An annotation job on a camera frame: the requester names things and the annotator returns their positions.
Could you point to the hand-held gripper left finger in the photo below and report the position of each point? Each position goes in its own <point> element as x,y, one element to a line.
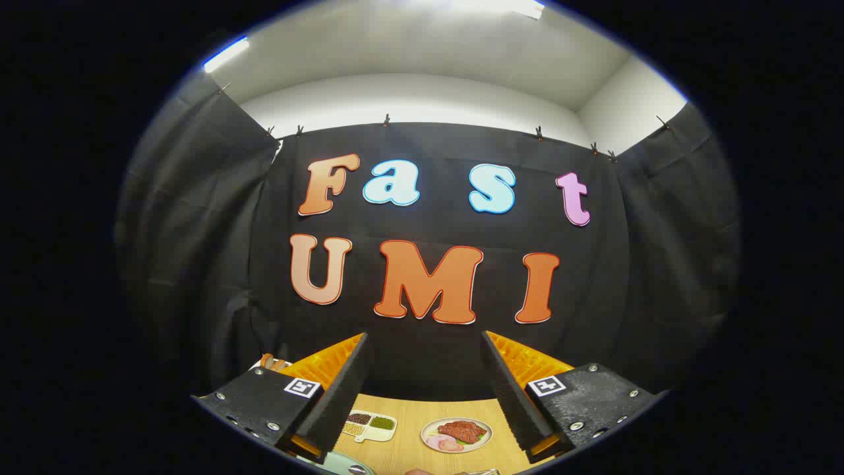
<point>336,402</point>

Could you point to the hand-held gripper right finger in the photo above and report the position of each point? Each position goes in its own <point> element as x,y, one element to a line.
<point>514,402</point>

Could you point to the white divided bean tray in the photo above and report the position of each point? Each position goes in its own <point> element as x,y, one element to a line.
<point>384,435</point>

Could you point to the brown meat slice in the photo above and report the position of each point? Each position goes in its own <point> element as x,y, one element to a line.
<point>461,431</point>

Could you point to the light blue plate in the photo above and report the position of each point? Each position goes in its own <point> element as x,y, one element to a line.
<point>333,464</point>

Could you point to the cream toaster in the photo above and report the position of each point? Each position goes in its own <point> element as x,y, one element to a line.
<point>281,363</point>

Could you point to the pink ham slices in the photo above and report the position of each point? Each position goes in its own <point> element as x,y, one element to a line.
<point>443,443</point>

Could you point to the grey round food plate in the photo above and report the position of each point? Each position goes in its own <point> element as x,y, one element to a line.
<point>430,430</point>

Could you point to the row of small cloth clips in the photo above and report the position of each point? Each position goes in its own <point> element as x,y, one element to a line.
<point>386,121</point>

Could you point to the ceiling light strip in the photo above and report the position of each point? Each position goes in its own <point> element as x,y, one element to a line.
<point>226,54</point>

